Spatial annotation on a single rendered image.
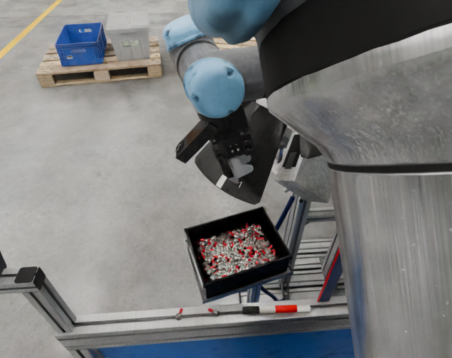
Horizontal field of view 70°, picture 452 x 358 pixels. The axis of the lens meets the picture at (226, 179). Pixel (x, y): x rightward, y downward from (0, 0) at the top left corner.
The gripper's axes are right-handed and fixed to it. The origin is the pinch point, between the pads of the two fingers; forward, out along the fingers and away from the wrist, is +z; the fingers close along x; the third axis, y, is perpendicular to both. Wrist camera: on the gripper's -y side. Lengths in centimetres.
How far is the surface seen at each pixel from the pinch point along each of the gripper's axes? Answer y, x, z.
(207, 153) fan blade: -6.0, 12.4, 0.4
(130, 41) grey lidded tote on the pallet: -92, 275, 45
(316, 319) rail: 9.8, -26.3, 20.3
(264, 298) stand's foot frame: -11, 15, 95
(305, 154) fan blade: 15.3, -12.2, -12.7
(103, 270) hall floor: -91, 41, 78
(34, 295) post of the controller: -34.9, -24.9, -9.7
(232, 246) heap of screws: -5.4, -6.7, 15.9
